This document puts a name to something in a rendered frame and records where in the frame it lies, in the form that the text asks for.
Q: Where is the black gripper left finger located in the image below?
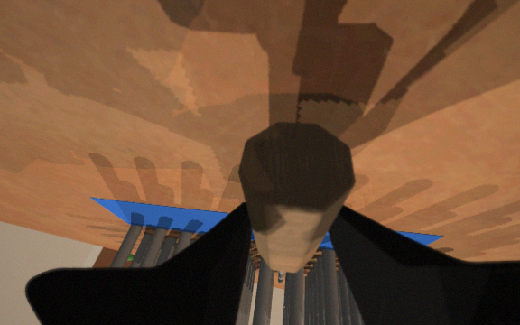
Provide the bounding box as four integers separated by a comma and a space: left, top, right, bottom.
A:
25, 202, 252, 325

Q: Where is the blue flat strip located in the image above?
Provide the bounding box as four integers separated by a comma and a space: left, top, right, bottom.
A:
91, 198, 443, 250

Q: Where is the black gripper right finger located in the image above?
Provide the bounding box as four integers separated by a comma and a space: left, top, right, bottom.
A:
329, 205, 520, 325

